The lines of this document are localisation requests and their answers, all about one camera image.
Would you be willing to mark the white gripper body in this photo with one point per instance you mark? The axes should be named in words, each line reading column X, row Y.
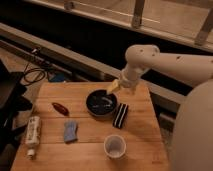
column 129, row 78

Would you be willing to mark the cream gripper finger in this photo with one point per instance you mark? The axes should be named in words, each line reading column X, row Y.
column 114, row 86

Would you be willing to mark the light blue sponge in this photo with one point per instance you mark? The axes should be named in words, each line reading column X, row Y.
column 70, row 129

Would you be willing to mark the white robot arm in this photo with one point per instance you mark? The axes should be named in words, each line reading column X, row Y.
column 192, row 140

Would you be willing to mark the dark ceramic bowl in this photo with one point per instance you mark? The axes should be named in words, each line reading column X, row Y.
column 101, row 104

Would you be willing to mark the black white striped block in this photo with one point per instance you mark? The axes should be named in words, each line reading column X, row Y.
column 120, row 115

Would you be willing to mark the dark red pepper toy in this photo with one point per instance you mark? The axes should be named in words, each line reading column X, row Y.
column 60, row 108

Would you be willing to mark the blue box on floor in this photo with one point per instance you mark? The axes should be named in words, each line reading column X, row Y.
column 58, row 78

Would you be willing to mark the translucent plastic cup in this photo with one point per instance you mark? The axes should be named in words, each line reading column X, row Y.
column 114, row 146

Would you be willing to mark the white tube with cap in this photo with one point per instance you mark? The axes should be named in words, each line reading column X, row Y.
column 32, row 139

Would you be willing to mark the black chair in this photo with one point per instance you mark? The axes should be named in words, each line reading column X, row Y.
column 11, row 103

